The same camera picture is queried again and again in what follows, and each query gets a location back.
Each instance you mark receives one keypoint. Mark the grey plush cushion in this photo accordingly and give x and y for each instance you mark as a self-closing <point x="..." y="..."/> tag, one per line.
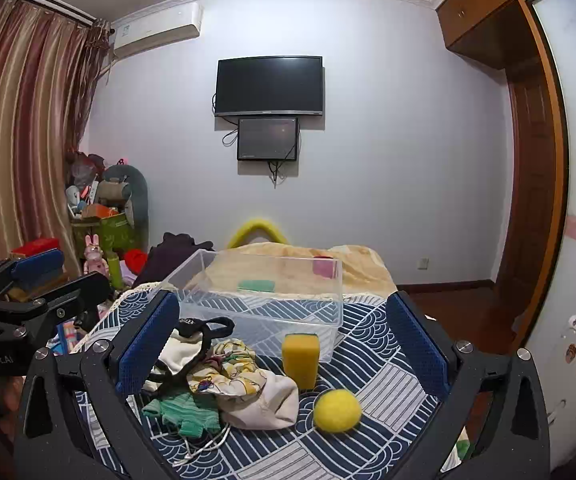
<point x="135" y="195"/>

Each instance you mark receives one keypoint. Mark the wall-mounted black television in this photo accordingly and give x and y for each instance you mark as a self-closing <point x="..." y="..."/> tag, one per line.
<point x="270" y="85"/>

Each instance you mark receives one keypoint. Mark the black fabric band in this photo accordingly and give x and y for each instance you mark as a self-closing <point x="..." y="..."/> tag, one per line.
<point x="193" y="327"/>

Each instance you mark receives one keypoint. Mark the dark clothes pile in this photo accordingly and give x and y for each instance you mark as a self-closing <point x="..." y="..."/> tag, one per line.
<point x="168" y="255"/>

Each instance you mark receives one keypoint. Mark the white wall socket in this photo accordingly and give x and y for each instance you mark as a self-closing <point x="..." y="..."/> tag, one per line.
<point x="423" y="263"/>

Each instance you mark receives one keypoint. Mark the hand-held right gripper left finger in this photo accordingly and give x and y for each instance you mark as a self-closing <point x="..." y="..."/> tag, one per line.
<point x="147" y="347"/>

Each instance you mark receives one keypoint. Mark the pink bunny toy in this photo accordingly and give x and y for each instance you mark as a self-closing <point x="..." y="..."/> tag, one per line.
<point x="94" y="257"/>

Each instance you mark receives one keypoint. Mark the yellow blanket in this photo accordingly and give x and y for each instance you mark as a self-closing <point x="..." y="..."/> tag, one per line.
<point x="363" y="270"/>

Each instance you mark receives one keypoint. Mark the red box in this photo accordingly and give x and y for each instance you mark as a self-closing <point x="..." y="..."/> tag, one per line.
<point x="35" y="246"/>

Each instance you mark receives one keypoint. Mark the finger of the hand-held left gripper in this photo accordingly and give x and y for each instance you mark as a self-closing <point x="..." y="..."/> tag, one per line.
<point x="38" y="263"/>
<point x="75" y="294"/>

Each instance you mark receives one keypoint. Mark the small black wall monitor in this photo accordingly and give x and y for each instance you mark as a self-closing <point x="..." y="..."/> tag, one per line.
<point x="268" y="139"/>

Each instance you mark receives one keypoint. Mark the white cloth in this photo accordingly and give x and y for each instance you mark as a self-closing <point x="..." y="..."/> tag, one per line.
<point x="180" y="352"/>

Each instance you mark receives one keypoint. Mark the wooden door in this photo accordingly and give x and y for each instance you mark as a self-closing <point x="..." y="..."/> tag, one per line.
<point x="530" y="200"/>

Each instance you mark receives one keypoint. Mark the pink sponge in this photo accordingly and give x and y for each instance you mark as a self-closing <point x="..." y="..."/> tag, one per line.
<point x="325" y="268"/>

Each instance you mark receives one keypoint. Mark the yellow sponge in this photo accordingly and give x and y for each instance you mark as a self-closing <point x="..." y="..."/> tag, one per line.
<point x="300" y="362"/>

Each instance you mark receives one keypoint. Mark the yellow felt ball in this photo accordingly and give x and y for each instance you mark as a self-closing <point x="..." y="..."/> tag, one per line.
<point x="337" y="411"/>

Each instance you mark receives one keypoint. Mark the green sponge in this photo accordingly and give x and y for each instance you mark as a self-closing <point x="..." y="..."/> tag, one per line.
<point x="256" y="285"/>

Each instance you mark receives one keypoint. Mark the blue wave-pattern mat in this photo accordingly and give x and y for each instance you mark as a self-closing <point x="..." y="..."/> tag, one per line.
<point x="368" y="385"/>

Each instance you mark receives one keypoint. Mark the clear plastic storage box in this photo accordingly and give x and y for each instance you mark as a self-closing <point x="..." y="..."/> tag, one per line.
<point x="268" y="320"/>

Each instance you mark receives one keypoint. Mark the pile of toys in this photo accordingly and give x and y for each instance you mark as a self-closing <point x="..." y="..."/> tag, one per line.
<point x="85" y="185"/>

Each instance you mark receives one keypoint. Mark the green knitted cloth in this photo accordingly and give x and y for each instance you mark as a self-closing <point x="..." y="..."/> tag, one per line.
<point x="188" y="412"/>

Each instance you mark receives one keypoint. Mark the wooden overhead cabinet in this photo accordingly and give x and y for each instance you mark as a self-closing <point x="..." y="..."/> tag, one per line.
<point x="488" y="15"/>

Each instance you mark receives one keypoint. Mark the green cardboard box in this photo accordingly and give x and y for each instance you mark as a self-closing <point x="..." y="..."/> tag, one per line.
<point x="110" y="232"/>

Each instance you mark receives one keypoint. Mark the white appliance with stickers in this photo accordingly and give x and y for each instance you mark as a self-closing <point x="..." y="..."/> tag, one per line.
<point x="575" y="380"/>

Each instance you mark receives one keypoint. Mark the white air conditioner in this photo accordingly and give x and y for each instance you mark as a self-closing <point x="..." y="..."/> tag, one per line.
<point x="160" y="27"/>

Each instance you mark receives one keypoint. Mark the striped brown curtain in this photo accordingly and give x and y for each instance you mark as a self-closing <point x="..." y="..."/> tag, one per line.
<point x="23" y="135"/>

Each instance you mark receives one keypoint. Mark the red cloth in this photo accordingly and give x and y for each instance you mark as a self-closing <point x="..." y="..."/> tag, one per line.
<point x="135" y="260"/>

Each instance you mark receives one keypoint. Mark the green bottle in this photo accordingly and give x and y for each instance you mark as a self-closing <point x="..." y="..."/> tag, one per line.
<point x="116" y="272"/>

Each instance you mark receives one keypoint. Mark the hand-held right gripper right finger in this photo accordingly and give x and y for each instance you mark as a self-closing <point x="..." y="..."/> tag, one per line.
<point x="418" y="347"/>

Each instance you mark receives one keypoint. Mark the yellow curved foam piece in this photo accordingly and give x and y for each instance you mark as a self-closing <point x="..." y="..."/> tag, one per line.
<point x="257" y="225"/>

